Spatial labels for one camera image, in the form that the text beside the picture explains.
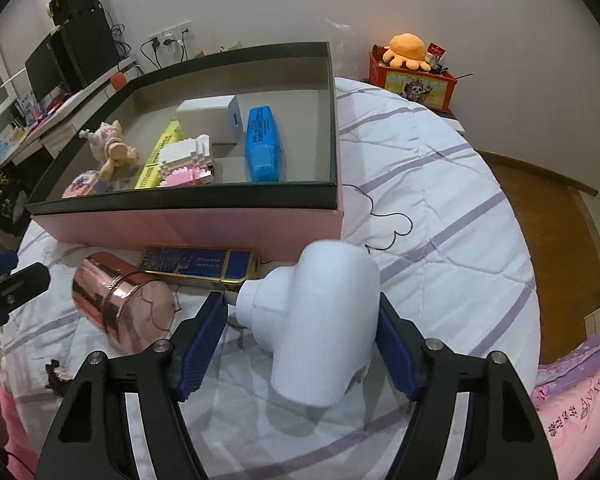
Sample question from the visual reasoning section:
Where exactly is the rose gold tin can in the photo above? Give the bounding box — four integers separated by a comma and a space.
71, 252, 176, 353

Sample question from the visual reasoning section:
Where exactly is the pink box with dark rim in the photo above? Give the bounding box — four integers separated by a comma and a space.
25, 41, 345, 261

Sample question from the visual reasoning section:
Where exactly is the small black clip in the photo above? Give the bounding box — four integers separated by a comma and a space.
45, 359, 73, 393

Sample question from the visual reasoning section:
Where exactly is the blue gold tin case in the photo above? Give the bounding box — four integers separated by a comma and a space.
139, 245, 262, 288

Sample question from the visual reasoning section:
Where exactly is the red storage box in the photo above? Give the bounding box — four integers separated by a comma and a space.
367, 44, 458, 113

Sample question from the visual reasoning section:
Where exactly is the pink printed blanket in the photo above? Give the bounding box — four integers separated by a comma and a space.
530, 332, 600, 480

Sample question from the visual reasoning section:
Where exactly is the white pink block figure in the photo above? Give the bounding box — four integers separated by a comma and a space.
157, 134, 217, 188

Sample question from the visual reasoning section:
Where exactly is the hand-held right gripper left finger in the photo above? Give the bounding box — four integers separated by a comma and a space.
35, 290, 229, 480

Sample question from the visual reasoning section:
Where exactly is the white rectangular box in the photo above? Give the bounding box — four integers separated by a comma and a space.
176, 95, 243, 145

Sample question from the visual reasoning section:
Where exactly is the white wall outlet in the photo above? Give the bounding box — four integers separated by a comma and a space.
147, 21, 193, 51

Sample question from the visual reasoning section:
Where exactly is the white desk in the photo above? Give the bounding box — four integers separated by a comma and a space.
0, 57, 138, 168

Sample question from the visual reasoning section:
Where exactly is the blue highlighter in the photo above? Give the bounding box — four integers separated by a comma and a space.
243, 106, 287, 182

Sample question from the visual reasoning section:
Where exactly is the pile of colourful papers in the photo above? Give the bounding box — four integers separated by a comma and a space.
0, 92, 76, 156

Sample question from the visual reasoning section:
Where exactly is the pink cloth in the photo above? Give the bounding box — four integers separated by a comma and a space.
0, 355, 38, 480

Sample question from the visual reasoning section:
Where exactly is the white hair dryer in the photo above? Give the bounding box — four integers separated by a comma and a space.
228, 241, 381, 407

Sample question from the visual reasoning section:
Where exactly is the thin black cable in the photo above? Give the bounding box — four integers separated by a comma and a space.
342, 185, 412, 252

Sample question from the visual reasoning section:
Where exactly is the white striped quilt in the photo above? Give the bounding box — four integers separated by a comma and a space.
0, 77, 541, 480

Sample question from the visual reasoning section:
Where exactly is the black monitor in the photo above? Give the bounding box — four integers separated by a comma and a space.
24, 37, 66, 103

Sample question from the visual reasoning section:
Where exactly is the yellow highlighter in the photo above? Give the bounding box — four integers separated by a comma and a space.
134, 119, 183, 190

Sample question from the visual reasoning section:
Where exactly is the orange octopus plush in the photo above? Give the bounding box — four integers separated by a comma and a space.
382, 33, 431, 72

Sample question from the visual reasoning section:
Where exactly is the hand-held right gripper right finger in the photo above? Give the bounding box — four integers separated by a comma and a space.
377, 292, 553, 480

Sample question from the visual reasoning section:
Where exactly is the pig doll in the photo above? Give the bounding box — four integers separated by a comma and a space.
79, 120, 141, 181

